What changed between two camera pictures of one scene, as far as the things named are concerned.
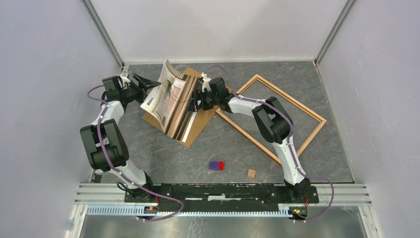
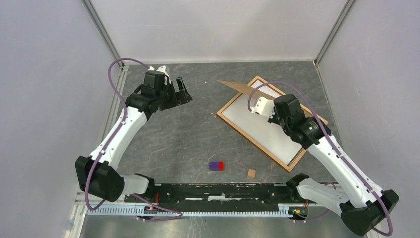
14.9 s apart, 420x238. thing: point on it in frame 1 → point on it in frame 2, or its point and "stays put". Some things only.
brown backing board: (201, 119) → (246, 89)
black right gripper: (203, 106) → (274, 118)
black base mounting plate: (224, 197) stays put
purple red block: (218, 165) stays put
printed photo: (170, 100) → (270, 135)
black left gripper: (144, 84) → (175, 101)
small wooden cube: (251, 173) stays put
